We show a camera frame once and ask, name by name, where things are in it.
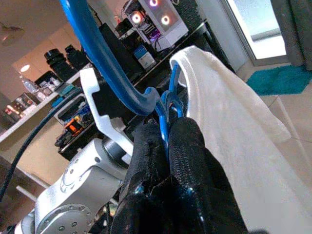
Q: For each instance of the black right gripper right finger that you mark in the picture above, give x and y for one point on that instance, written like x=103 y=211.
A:
x=192 y=170

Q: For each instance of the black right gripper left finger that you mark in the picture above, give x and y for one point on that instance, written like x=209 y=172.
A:
x=148 y=158

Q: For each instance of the blue plastic hanger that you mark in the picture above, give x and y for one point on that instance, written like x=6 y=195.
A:
x=102 y=53

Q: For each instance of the plain white t-shirt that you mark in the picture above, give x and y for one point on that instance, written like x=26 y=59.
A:
x=231 y=122

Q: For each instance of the orange black tool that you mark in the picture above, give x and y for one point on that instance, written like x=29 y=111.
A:
x=73 y=128

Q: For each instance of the blue white carton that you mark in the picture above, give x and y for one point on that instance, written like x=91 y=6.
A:
x=145 y=57

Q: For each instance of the black monitor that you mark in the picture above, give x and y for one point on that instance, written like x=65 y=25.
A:
x=117 y=44

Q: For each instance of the clear water bottle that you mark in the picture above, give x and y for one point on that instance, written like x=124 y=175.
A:
x=28 y=85

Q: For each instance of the white shelf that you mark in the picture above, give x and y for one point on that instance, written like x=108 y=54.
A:
x=24 y=122

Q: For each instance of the white computer case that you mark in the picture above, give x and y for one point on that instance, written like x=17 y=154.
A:
x=168 y=29

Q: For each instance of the black desk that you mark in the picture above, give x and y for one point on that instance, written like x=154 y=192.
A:
x=217 y=48

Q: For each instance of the teal rug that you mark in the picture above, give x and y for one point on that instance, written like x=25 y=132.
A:
x=278 y=80

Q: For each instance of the glass balcony door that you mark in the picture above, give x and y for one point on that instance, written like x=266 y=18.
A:
x=258 y=24

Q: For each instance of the grey curtain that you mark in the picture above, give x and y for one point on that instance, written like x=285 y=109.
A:
x=297 y=29

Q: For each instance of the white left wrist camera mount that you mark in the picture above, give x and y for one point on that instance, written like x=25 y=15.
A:
x=107 y=126

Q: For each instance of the black camera lens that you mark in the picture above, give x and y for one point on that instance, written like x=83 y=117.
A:
x=76 y=57
x=57 y=63

